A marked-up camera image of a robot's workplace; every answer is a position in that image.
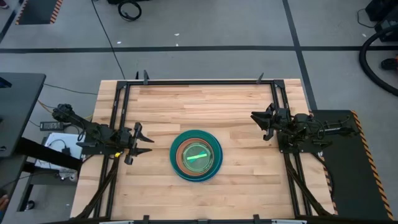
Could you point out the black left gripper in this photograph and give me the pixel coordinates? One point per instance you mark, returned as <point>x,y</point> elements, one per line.
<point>129,140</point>

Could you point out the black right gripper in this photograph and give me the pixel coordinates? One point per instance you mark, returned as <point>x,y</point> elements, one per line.
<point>280,119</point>

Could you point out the orange translucent plastic plate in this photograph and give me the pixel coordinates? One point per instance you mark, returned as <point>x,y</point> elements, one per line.
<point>179,161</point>

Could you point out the large teal plastic plate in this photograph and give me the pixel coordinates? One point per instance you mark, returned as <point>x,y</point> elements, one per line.
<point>186,134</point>

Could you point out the green translucent plastic plate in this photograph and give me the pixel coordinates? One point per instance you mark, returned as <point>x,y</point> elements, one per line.
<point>199,165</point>

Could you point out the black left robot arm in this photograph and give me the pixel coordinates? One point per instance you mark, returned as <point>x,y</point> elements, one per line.
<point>93,133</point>

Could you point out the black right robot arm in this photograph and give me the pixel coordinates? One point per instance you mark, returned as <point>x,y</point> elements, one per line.
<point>311,130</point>

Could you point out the white flat box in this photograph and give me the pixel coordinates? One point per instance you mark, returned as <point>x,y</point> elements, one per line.
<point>74,141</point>

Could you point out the black power adapter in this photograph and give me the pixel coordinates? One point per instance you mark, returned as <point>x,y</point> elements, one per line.
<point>49,125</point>

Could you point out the large black hazard-striped mat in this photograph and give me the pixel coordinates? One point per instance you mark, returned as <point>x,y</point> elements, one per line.
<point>348,180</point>

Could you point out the black desk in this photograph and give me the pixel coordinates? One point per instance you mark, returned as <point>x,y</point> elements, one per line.
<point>18,102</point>

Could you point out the orange black shop vacuum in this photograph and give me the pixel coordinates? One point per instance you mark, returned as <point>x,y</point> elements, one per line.
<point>390,63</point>

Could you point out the person's hand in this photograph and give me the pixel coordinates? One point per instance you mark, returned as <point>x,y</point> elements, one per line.
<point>3,202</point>

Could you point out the small black hazard-striped mat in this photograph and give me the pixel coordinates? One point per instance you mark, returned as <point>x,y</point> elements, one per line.
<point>37,12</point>

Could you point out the person's foot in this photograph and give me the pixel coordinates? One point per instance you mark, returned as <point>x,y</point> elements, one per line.
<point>3,3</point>

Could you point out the black aluminium table frame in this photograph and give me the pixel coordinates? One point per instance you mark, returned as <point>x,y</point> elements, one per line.
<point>199,82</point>

